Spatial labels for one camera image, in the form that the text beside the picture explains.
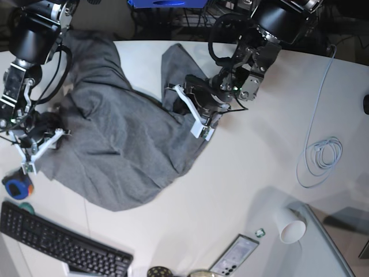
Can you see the smartphone with clear case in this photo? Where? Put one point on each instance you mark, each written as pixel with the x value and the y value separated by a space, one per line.
pixel 234 256

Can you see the blue box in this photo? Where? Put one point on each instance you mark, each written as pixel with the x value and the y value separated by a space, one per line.
pixel 141 4

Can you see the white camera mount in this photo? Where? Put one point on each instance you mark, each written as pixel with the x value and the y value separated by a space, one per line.
pixel 30 155
pixel 204 125

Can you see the small green white packet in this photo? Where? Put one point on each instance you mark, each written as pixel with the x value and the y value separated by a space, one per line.
pixel 260 233

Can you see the round metal tin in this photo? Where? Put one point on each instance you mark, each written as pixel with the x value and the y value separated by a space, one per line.
pixel 201 273

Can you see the white paper cup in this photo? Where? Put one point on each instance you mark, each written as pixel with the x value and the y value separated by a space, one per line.
pixel 290 227

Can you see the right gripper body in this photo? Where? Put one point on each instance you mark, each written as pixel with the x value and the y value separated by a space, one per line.
pixel 37 128

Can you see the black round object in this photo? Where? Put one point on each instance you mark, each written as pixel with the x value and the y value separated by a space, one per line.
pixel 366 104

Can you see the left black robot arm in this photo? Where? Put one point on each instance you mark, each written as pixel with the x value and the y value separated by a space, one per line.
pixel 260 39

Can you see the green tape roll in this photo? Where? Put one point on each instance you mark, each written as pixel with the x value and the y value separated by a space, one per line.
pixel 27 207

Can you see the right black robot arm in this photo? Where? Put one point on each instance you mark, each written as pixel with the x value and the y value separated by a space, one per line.
pixel 38 34

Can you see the black computer keyboard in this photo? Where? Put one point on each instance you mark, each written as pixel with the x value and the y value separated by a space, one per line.
pixel 64 245

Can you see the grey t-shirt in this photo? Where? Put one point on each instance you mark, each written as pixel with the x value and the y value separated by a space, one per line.
pixel 125 147

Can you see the grey laptop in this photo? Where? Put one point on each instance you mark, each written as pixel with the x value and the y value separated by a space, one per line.
pixel 333 245

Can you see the black gold dotted lid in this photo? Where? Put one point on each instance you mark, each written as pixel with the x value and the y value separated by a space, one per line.
pixel 159 272

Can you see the blue black tape measure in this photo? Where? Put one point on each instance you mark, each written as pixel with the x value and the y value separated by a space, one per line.
pixel 18 184

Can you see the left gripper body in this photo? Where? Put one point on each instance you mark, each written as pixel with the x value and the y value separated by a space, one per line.
pixel 201 95

